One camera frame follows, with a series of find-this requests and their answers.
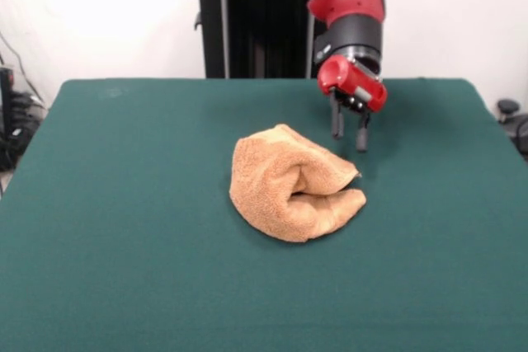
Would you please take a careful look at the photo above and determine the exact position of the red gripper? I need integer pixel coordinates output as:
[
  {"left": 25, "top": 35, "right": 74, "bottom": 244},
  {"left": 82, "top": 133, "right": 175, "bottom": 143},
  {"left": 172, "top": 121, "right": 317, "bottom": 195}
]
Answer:
[{"left": 316, "top": 54, "right": 389, "bottom": 154}]

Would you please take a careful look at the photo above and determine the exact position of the orange terry towel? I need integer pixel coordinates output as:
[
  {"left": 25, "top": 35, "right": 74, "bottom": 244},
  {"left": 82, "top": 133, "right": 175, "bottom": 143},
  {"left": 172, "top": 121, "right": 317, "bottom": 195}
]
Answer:
[{"left": 229, "top": 123, "right": 368, "bottom": 243}]

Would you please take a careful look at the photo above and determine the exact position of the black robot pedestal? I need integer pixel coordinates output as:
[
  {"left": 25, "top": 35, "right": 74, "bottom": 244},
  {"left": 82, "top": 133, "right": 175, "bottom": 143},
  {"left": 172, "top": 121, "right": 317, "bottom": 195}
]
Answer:
[{"left": 180, "top": 0, "right": 329, "bottom": 80}]

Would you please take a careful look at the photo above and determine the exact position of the black power strip with plugs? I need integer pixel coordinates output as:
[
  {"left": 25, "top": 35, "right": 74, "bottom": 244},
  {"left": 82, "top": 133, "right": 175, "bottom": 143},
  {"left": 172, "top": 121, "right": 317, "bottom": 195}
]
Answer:
[{"left": 10, "top": 91, "right": 45, "bottom": 124}]

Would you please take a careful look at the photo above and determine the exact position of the black office chair base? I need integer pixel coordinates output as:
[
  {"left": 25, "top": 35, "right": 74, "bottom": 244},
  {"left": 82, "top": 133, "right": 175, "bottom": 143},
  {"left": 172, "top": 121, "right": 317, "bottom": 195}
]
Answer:
[{"left": 496, "top": 98, "right": 528, "bottom": 151}]

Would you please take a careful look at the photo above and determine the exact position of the grey cable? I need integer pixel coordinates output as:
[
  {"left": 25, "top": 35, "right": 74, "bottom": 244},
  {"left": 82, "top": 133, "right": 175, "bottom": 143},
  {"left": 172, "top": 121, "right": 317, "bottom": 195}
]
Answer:
[{"left": 0, "top": 31, "right": 32, "bottom": 96}]

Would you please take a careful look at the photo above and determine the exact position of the black computer box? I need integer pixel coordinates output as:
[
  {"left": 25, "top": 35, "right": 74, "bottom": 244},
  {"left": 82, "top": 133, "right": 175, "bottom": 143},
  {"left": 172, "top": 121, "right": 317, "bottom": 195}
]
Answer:
[{"left": 0, "top": 65, "right": 16, "bottom": 143}]

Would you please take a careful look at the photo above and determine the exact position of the dark green table cloth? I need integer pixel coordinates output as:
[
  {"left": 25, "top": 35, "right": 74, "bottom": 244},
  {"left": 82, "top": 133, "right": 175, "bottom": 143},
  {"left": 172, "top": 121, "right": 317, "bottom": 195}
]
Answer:
[{"left": 0, "top": 77, "right": 528, "bottom": 352}]

